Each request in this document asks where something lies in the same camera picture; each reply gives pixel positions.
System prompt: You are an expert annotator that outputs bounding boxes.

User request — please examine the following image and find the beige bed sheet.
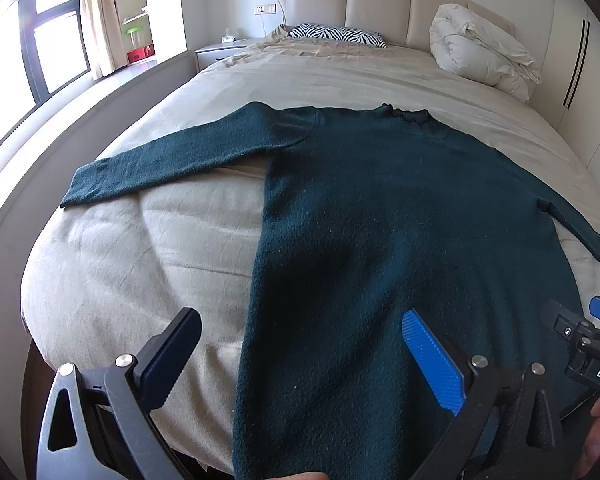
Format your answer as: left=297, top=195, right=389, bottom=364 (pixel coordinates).
left=21, top=39, right=600, bottom=471

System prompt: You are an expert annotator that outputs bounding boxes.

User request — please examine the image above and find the black framed window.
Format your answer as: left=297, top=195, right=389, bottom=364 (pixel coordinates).
left=0, top=0, right=90, bottom=147

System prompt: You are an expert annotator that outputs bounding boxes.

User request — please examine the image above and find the cream padded headboard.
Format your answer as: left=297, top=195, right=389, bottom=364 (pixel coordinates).
left=277, top=0, right=515, bottom=51

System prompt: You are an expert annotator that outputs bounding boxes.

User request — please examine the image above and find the cream wardrobe with black handles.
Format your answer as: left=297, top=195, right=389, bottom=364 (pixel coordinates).
left=526, top=0, right=600, bottom=187

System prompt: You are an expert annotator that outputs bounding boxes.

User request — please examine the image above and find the zebra print pillow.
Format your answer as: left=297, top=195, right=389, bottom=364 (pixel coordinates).
left=288, top=23, right=386, bottom=48

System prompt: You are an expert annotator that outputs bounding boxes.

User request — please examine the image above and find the beige curtain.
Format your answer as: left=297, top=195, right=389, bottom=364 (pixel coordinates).
left=80, top=0, right=128, bottom=80

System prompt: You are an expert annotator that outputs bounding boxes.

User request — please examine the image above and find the dark teal knit sweater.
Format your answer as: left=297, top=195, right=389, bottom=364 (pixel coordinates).
left=62, top=102, right=600, bottom=479

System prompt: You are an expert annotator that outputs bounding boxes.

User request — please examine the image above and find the red box on shelf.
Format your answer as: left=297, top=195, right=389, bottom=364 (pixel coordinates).
left=126, top=44, right=155, bottom=64

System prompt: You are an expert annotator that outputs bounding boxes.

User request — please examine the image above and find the white rolled duvet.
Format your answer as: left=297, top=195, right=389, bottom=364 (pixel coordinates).
left=429, top=3, right=541, bottom=103

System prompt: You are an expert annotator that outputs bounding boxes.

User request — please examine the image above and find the wall power outlet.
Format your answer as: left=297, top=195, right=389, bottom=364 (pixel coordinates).
left=254, top=3, right=276, bottom=16

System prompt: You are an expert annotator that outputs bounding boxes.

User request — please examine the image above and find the green lamp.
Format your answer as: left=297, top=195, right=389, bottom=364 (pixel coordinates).
left=125, top=26, right=143, bottom=50

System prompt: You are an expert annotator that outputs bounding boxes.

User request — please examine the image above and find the person right hand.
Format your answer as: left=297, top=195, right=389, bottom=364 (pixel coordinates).
left=571, top=397, right=600, bottom=479

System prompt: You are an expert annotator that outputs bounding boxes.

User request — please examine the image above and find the white nightstand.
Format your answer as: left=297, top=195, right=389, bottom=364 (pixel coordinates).
left=195, top=39, right=254, bottom=72

